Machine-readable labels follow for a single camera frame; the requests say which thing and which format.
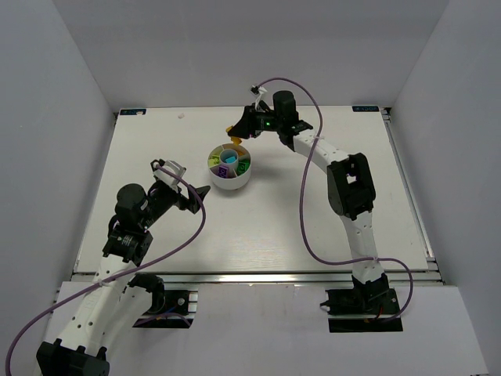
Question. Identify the blue corner sticker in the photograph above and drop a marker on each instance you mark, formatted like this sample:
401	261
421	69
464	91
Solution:
132	112
363	109

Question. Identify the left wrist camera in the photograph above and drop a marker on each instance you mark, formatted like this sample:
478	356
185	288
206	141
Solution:
167	171

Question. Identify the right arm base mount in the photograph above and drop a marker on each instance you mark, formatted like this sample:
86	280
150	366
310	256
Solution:
366	308

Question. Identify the white round divided container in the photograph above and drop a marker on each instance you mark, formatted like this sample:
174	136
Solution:
236	182

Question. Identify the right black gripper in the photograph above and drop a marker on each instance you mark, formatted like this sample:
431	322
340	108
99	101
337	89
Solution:
250	123

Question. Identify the purple lego brick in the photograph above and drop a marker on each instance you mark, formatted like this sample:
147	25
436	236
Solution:
224	172

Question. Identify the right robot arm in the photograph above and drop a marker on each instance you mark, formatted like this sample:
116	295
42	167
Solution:
350	188

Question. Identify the left blue corner sticker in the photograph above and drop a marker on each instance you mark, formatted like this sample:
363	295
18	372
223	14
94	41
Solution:
132	112

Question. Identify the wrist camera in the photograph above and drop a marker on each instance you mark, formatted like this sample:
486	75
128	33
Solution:
259	92
167	171

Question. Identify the yellow round lego piece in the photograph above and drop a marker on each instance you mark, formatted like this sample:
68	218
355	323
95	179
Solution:
230	146

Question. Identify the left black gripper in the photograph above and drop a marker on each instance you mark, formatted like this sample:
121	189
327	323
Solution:
185	200

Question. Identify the right blue corner sticker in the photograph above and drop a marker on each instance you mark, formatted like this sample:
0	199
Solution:
363	109

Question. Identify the orange lego brick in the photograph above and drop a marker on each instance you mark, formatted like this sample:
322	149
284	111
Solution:
234	140

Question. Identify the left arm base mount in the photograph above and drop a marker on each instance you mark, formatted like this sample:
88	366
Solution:
171	308

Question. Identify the dark green lego brick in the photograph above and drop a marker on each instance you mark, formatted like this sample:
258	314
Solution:
242	167

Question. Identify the lime green lego brick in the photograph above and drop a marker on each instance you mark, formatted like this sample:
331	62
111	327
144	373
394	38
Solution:
213	161

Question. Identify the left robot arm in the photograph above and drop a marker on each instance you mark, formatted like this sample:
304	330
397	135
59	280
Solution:
87	343

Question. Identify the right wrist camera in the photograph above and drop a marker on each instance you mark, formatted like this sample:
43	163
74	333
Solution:
259	92

